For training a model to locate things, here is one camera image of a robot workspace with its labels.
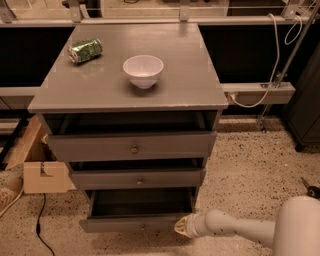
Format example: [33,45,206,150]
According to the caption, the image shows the slanted metal rod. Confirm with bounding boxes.
[257,0,320,132]

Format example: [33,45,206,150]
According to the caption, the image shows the grey top drawer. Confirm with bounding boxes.
[48,131,216,162]

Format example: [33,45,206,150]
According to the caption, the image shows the grey middle drawer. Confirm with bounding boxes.
[71,168,206,190]

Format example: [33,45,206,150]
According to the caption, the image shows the grey metal rail beam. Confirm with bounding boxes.
[221,82,295,107]

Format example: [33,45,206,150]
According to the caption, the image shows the light wooden box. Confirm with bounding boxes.
[23,161,75,194]

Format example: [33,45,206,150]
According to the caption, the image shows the black floor cable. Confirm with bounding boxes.
[35,193,56,256]

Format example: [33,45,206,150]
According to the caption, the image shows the tan sneaker shoe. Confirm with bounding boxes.
[0,177,23,217]

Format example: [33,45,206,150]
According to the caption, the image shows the black caster wheel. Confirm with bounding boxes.
[301,178,320,199]

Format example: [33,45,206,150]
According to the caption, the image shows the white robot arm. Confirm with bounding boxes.
[174,196,320,256]

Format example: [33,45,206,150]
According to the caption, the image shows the dark cabinet at right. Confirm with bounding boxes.
[282,43,320,152]

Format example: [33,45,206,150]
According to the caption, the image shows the grey bottom drawer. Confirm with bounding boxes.
[79,187,197,233]

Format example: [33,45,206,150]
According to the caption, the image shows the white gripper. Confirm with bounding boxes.
[174,214,208,238]

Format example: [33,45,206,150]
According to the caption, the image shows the white ceramic bowl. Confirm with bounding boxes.
[123,55,164,89]

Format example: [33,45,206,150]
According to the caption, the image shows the grey wooden drawer cabinet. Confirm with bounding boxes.
[27,22,230,198]

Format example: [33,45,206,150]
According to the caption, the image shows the grey drawer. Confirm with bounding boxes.
[79,187,197,233]
[71,168,206,190]
[48,131,216,162]

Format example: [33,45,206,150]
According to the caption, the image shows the white cable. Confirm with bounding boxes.
[228,13,304,109]

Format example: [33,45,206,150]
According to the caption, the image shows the green crushed soda can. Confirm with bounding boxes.
[68,38,103,64]

